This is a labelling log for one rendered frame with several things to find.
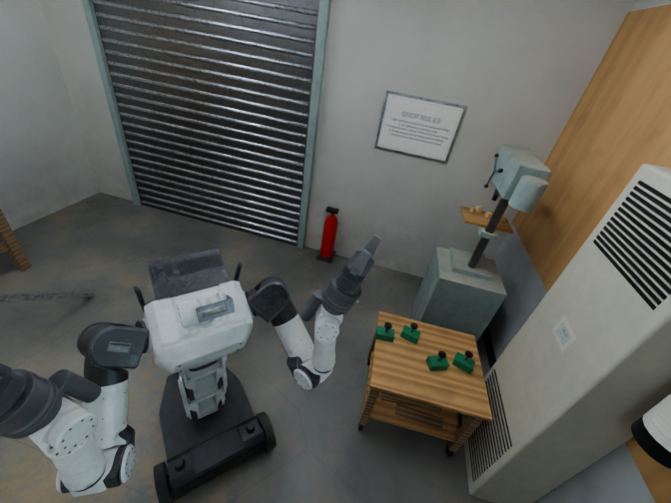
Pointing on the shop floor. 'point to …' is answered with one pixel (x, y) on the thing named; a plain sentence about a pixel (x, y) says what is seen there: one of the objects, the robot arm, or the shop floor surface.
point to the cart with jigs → (424, 380)
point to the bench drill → (502, 166)
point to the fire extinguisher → (329, 237)
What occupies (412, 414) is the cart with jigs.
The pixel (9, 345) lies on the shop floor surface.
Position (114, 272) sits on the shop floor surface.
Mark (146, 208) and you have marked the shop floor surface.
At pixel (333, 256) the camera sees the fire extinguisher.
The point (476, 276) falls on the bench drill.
